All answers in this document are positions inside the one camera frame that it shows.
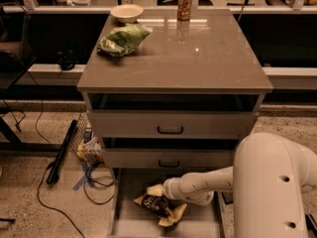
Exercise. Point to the orange soda can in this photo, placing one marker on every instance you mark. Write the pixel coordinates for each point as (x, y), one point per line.
(184, 9)

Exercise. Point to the black clamp object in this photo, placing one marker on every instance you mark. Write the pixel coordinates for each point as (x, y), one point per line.
(66, 61)

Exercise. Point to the bottom open grey drawer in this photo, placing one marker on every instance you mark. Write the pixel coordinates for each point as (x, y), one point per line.
(130, 220)

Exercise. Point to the top grey drawer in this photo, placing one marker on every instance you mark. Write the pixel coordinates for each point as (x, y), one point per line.
(173, 124)

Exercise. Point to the black rod on floor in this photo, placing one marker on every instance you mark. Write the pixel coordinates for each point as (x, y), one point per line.
(53, 175)

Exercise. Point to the middle grey drawer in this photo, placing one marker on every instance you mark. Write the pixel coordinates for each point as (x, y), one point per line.
(168, 153)

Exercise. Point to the grey drawer cabinet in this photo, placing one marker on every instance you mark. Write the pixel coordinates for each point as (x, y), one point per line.
(204, 64)

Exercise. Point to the blue tape strip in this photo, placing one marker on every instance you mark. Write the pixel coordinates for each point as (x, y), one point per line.
(84, 178)

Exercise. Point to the white bowl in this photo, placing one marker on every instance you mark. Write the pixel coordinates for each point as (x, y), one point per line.
(127, 13)

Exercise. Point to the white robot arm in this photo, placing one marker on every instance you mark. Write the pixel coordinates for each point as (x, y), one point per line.
(267, 178)

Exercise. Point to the green chip bag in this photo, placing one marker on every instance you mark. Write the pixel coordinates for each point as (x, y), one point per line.
(123, 41)

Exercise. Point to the crumpled snack wrappers pile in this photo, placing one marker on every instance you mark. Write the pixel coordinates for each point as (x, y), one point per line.
(89, 149)

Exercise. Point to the brown chip bag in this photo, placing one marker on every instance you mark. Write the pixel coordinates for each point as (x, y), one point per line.
(157, 203)

